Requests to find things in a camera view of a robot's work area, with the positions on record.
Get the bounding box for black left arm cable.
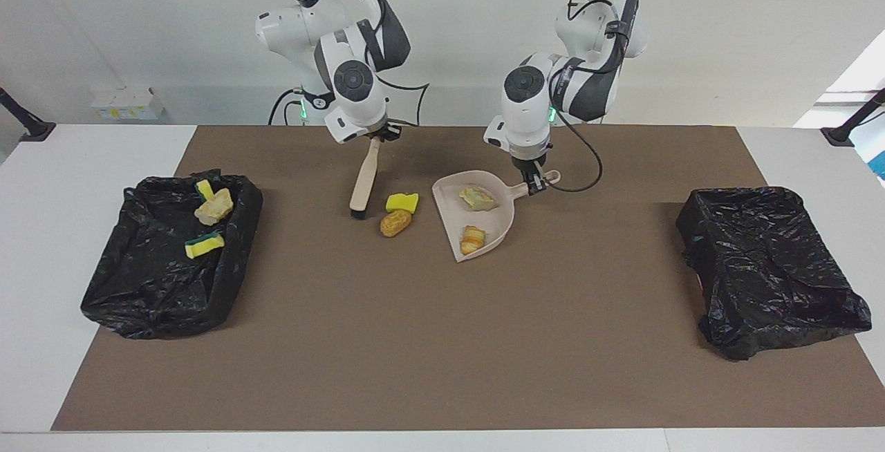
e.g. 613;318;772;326
546;0;604;194

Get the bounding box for black right base cable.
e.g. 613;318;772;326
268;88;305;126

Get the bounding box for black bag lined trash bin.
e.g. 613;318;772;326
676;186;873;361
80;169;264;340

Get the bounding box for pale yellow lump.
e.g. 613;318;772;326
459;186;499;212

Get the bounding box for brown bread roll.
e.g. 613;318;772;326
380;209;413;238

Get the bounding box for beige plastic dustpan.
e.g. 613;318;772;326
432;170;561;263

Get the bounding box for brown table mat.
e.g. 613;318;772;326
52;125;885;432

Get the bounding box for white background box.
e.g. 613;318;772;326
91;87;167;121

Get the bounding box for beige hand brush black bristles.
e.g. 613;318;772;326
349;137;382;220

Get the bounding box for pale rock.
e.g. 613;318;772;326
194;188;234;226

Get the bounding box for pale bread chunk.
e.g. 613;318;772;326
460;225;487;256

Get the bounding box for black clamp stand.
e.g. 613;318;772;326
821;87;885;147
0;87;56;143

